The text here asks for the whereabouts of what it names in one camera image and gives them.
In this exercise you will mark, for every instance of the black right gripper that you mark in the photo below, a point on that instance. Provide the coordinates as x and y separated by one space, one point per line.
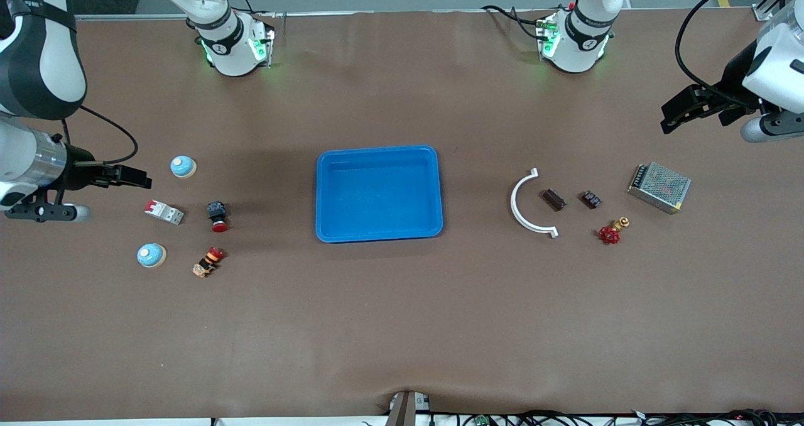
77 167

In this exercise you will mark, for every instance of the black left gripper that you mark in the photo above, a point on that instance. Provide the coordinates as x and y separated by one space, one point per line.
730 81

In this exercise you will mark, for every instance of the light blue call bell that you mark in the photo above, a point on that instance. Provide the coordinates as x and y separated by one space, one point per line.
151 255
183 166

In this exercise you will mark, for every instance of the small black terminal block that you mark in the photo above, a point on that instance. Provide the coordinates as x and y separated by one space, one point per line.
590 199

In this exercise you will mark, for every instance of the brown black relay block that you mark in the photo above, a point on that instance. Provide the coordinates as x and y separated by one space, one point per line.
554 199

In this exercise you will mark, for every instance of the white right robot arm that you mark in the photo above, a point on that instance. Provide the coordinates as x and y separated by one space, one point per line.
38 68

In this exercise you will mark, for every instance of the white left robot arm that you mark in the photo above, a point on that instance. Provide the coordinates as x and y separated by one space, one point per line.
581 36

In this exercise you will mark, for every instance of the metal mesh power supply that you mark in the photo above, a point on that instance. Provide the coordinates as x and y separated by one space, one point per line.
659 187

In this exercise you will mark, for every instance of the red button black base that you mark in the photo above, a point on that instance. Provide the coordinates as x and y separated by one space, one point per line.
217 212

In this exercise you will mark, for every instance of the red button orange white base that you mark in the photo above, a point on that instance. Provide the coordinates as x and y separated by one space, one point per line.
209 261

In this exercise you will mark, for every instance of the red handwheel brass valve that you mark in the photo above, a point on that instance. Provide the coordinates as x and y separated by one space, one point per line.
608 234

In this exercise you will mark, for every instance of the white curved plastic clamp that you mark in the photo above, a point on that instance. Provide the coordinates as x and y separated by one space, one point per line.
514 203

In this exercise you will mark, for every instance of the blue plastic tray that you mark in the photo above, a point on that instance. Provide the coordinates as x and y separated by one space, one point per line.
377 193

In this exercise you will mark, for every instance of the white circuit breaker red switch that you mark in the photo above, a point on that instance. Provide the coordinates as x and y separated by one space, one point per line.
164 212

